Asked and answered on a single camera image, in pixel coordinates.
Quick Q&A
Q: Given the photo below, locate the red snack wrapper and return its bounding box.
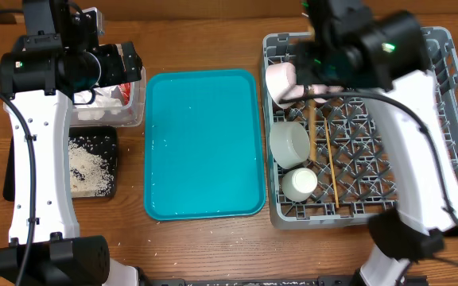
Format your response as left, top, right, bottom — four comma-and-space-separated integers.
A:
118, 83, 131, 105

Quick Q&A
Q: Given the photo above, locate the wooden chopstick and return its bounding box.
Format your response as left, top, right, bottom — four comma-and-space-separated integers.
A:
307, 23, 318, 162
324, 118, 340, 210

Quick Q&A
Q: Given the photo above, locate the white paper napkin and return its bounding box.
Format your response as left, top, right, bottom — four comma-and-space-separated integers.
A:
74, 86, 123, 121

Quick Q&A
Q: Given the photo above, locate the pink bowl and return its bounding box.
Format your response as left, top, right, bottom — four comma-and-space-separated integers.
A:
265, 62, 297, 109

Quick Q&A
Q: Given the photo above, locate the grey-green bowl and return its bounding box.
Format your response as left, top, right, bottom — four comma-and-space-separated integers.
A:
269, 122, 310, 169

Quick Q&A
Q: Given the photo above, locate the small white cup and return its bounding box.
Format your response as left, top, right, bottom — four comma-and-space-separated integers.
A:
281, 168, 318, 202

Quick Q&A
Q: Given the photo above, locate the large white round plate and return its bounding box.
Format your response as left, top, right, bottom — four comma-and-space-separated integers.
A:
281, 85, 343, 102

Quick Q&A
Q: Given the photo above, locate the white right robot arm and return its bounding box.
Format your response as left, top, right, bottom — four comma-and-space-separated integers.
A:
294, 0, 458, 285

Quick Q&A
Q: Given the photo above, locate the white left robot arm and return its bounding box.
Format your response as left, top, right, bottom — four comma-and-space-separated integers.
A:
0, 0, 147, 285

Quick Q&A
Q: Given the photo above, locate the clear plastic waste bin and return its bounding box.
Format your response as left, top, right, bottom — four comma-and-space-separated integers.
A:
2, 65, 147, 129

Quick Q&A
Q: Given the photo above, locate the black food waste tray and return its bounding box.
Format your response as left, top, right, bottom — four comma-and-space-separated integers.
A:
2, 126, 119, 203

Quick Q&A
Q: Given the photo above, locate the pile of rice grains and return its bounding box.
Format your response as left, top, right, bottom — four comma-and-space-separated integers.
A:
68, 137, 117, 198

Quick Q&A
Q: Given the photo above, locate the grey plastic dish rack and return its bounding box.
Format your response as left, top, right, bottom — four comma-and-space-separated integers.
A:
263, 26, 458, 230

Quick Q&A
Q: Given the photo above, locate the teal plastic serving tray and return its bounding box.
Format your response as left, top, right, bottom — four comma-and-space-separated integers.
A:
144, 69, 266, 221

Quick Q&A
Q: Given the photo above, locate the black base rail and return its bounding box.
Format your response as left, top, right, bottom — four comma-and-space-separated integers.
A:
147, 275, 353, 286

